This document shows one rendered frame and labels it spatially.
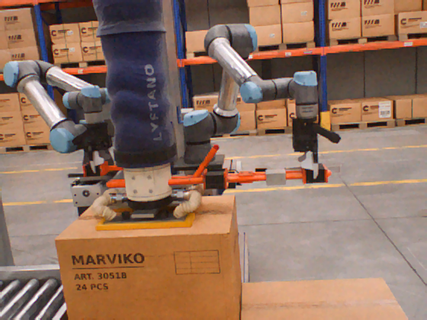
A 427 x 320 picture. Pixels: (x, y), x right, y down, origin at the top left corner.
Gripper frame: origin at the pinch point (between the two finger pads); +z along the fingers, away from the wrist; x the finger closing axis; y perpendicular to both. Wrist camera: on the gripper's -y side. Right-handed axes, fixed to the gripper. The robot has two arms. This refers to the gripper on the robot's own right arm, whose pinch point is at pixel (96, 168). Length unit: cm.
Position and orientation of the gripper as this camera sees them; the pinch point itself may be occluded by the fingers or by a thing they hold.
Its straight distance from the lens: 195.8
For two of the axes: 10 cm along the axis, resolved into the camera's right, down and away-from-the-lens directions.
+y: 9.9, -0.6, -1.2
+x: 1.0, -2.2, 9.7
